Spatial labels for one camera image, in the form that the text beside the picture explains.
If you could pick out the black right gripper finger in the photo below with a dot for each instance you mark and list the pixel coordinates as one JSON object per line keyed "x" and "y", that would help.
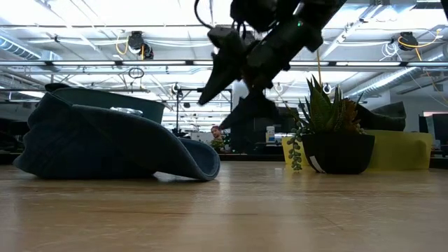
{"x": 224, "y": 70}
{"x": 259, "y": 108}

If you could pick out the white bottle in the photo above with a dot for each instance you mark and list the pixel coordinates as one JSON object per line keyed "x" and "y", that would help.
{"x": 270, "y": 133}

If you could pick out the person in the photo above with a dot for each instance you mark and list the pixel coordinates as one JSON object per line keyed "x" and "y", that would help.
{"x": 216, "y": 133}

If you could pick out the potted succulent plant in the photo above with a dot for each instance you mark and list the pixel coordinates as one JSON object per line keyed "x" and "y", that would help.
{"x": 336, "y": 154}

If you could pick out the teal plastic bin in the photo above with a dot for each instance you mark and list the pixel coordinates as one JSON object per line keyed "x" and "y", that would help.
{"x": 105, "y": 98}

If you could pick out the yellow plastic bin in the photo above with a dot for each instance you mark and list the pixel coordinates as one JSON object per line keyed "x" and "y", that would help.
{"x": 399, "y": 150}

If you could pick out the black desk monitor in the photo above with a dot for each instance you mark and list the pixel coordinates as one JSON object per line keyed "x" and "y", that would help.
{"x": 439, "y": 129}

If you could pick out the black background rig frame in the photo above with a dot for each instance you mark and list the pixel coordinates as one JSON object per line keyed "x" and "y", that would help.
{"x": 182, "y": 91}

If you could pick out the black aluminium rig frame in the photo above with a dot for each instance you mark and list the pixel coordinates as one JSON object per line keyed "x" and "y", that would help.
{"x": 252, "y": 157}

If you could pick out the silver ceiling duct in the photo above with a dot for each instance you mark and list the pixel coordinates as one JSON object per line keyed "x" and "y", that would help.
{"x": 385, "y": 81}

